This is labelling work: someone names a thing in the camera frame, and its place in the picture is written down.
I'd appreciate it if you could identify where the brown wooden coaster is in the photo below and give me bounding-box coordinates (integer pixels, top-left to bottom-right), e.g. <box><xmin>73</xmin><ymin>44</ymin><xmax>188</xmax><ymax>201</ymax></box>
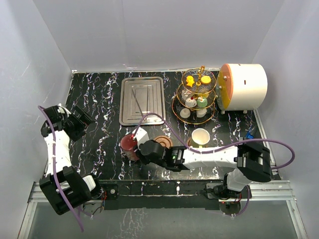
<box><xmin>154</xmin><ymin>135</ymin><xmax>173</xmax><ymax>148</ymax></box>
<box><xmin>187</xmin><ymin>138</ymin><xmax>209</xmax><ymax>148</ymax></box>

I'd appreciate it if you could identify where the blue clip object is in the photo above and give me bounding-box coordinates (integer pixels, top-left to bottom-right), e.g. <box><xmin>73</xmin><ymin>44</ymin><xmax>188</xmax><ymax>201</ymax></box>
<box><xmin>246</xmin><ymin>128</ymin><xmax>255</xmax><ymax>139</ymax></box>

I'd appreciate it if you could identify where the silver metal tray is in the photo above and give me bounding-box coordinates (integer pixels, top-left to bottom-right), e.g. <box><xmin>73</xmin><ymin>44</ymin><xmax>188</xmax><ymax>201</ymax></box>
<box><xmin>119</xmin><ymin>77</ymin><xmax>166</xmax><ymax>126</ymax></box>

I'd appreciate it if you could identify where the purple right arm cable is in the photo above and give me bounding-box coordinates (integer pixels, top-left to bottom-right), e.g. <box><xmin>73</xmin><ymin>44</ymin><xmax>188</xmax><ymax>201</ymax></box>
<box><xmin>132</xmin><ymin>113</ymin><xmax>296</xmax><ymax>217</ymax></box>

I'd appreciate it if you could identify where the three-tier glass cake stand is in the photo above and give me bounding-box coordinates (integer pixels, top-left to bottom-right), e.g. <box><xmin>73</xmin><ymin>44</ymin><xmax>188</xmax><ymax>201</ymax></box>
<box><xmin>171</xmin><ymin>66</ymin><xmax>217</xmax><ymax>125</ymax></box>

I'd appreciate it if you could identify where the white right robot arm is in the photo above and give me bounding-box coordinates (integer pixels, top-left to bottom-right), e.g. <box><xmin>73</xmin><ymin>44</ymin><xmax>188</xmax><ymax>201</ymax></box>
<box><xmin>135</xmin><ymin>139</ymin><xmax>272</xmax><ymax>198</ymax></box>

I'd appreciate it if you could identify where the white sprinkle cherry cake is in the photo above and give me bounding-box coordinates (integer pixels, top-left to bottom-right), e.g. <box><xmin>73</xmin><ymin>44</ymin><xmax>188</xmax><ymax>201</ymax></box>
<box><xmin>185</xmin><ymin>97</ymin><xmax>197</xmax><ymax>108</ymax></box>

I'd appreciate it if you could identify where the white rectangular cream cake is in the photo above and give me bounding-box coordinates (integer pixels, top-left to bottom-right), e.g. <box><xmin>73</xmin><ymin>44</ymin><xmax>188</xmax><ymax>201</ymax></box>
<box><xmin>181</xmin><ymin>90</ymin><xmax>192</xmax><ymax>100</ymax></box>

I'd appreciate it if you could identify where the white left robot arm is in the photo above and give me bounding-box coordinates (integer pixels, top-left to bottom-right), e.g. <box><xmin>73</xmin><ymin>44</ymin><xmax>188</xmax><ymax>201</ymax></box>
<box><xmin>39</xmin><ymin>104</ymin><xmax>103</xmax><ymax>215</ymax></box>

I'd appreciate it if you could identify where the white cylindrical container orange lid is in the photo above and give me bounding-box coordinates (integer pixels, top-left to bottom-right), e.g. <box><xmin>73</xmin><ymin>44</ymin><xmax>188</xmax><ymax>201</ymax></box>
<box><xmin>216</xmin><ymin>63</ymin><xmax>268</xmax><ymax>112</ymax></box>

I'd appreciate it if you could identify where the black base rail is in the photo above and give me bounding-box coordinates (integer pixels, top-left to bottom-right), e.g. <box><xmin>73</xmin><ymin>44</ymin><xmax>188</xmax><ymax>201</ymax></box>
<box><xmin>74</xmin><ymin>180</ymin><xmax>252</xmax><ymax>211</ymax></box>

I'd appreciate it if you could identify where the pink patterned mug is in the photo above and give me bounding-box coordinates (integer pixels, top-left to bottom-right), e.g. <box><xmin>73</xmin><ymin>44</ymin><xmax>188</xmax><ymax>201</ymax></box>
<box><xmin>120</xmin><ymin>134</ymin><xmax>139</xmax><ymax>161</ymax></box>

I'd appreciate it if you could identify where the white cream puff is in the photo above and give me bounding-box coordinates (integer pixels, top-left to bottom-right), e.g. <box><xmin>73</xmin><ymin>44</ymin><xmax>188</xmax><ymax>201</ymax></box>
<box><xmin>196</xmin><ymin>109</ymin><xmax>207</xmax><ymax>118</ymax></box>

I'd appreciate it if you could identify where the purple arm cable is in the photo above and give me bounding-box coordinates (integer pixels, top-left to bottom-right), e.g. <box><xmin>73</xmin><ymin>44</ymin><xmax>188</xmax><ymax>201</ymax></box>
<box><xmin>132</xmin><ymin>113</ymin><xmax>296</xmax><ymax>217</ymax></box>
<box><xmin>37</xmin><ymin>105</ymin><xmax>100</xmax><ymax>233</ymax></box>

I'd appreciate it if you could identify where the round orange biscuit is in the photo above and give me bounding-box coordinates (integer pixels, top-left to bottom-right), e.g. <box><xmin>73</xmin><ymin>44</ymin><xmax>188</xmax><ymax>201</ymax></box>
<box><xmin>201</xmin><ymin>76</ymin><xmax>211</xmax><ymax>84</ymax></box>

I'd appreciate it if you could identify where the orange fish-shaped cookie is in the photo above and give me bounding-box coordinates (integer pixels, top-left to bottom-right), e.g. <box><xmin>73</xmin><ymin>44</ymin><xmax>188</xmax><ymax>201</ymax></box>
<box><xmin>186</xmin><ymin>75</ymin><xmax>195</xmax><ymax>87</ymax></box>

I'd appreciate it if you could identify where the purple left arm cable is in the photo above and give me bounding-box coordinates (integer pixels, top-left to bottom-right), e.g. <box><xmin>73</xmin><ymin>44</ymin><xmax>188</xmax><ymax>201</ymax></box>
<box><xmin>37</xmin><ymin>105</ymin><xmax>100</xmax><ymax>233</ymax></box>

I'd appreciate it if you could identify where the green ceramic cup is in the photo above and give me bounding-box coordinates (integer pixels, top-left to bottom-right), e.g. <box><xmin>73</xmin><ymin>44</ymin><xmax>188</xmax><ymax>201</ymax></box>
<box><xmin>191</xmin><ymin>128</ymin><xmax>210</xmax><ymax>140</ymax></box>

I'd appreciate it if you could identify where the green dome cake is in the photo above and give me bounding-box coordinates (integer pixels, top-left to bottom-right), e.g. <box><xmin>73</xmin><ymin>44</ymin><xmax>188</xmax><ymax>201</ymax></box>
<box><xmin>196</xmin><ymin>97</ymin><xmax>208</xmax><ymax>109</ymax></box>

